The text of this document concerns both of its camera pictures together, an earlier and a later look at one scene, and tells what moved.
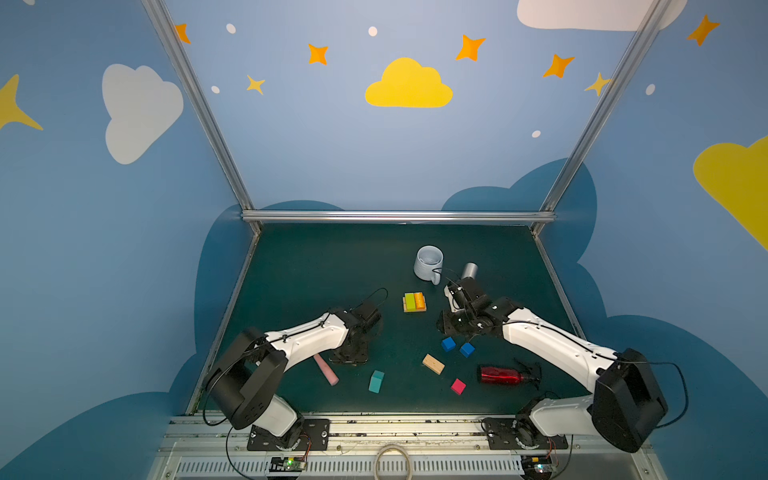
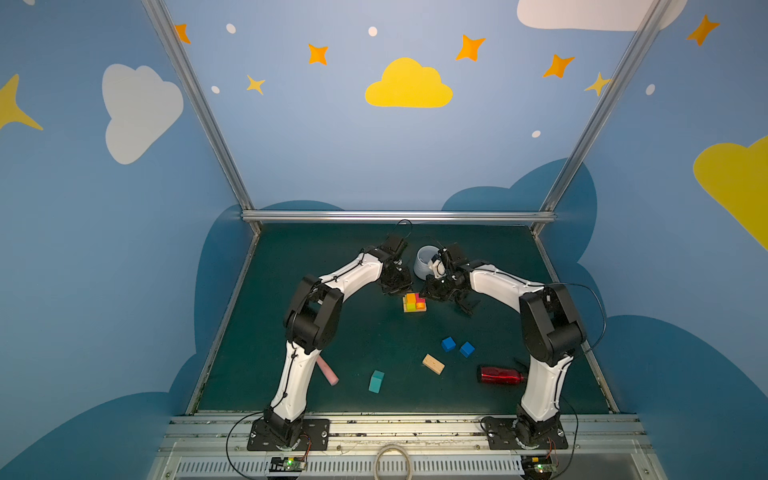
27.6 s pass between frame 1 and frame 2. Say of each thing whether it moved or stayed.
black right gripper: moved
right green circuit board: stayed
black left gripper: moved
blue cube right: stayed
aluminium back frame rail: stayed
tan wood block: stayed
